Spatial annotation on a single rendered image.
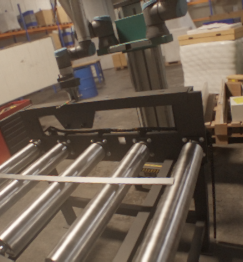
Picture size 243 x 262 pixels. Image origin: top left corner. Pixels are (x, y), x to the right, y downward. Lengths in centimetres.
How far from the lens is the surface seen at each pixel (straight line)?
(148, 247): 75
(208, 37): 447
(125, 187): 107
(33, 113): 178
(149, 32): 186
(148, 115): 235
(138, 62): 222
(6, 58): 596
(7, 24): 1271
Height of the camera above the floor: 149
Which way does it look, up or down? 22 degrees down
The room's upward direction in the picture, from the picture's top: 14 degrees counter-clockwise
